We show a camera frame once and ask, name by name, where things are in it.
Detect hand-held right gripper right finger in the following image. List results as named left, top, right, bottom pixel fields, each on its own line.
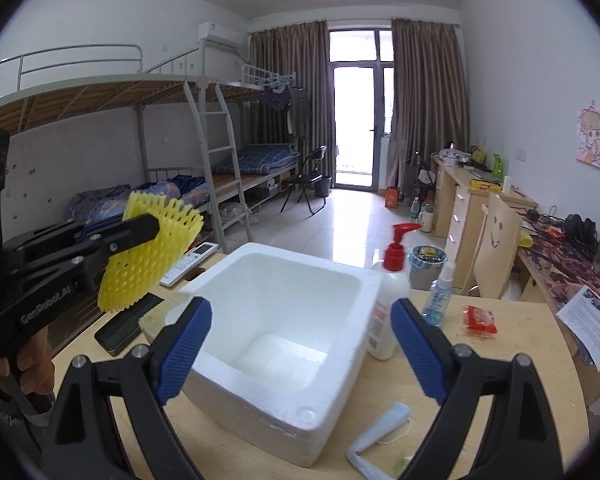
left=390, top=297, right=566, bottom=480

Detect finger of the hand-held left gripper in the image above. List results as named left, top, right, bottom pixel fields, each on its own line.
left=4, top=213, right=161, bottom=301

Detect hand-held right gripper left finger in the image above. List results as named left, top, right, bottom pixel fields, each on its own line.
left=42, top=296, right=216, bottom=480

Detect yellow foam net sleeve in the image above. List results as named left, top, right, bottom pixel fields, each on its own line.
left=97, top=190, right=204, bottom=312

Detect blue face mask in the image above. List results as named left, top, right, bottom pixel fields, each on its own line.
left=345, top=402, right=413, bottom=480

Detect white foam box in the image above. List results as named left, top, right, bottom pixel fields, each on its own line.
left=139, top=242, right=383, bottom=467

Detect person's left hand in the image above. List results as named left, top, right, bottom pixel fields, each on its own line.
left=0, top=330, right=57, bottom=413

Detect blue bedding pile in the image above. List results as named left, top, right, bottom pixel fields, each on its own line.
left=70, top=175, right=211, bottom=223

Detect clear blue spray bottle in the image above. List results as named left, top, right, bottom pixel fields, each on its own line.
left=421, top=261, right=456, bottom=328

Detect white lotion pump bottle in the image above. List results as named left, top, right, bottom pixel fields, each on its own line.
left=367, top=222, right=423, bottom=361

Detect black phone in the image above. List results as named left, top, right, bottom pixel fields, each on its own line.
left=94, top=292, right=166, bottom=356

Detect white remote control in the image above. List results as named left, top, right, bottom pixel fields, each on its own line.
left=159, top=241, right=221, bottom=288

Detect red snack packet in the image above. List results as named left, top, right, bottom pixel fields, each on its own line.
left=461, top=305, right=498, bottom=335

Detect instant noodle cup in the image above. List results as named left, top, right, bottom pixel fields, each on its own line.
left=409, top=245, right=451, bottom=291

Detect grey bed ladder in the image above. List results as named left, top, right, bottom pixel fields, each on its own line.
left=182, top=80, right=253, bottom=256

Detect wooden chair with smiley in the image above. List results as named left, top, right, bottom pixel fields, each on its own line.
left=462, top=192, right=526, bottom=301

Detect blue plaid bedding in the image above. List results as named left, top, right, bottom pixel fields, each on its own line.
left=212, top=144, right=300, bottom=175

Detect grey metal bunk bed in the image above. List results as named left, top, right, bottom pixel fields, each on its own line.
left=200, top=62, right=301, bottom=211
left=0, top=44, right=253, bottom=256

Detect wooden desk with drawers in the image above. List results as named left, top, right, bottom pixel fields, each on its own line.
left=432, top=155, right=538, bottom=291

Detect printed desk mat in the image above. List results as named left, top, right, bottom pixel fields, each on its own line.
left=522, top=225, right=600, bottom=321

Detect printed paper sheet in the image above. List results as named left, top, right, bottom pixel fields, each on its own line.
left=555, top=287, right=600, bottom=371

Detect black folding chair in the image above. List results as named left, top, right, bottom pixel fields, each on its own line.
left=280, top=146, right=328, bottom=216

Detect hanging dark clothes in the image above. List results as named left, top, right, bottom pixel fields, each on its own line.
left=262, top=85, right=293, bottom=113

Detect black headphones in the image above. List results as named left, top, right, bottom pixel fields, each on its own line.
left=562, top=214, right=598, bottom=246

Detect white air conditioner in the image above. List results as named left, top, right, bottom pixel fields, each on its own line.
left=197, top=22, right=243, bottom=50

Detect brown curtain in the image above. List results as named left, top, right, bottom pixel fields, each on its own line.
left=386, top=17, right=470, bottom=193
left=249, top=20, right=331, bottom=191

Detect glass balcony door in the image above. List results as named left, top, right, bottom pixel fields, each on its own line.
left=327, top=27, right=396, bottom=191

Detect cartoon wall poster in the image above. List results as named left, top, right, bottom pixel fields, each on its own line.
left=576, top=101, right=600, bottom=173

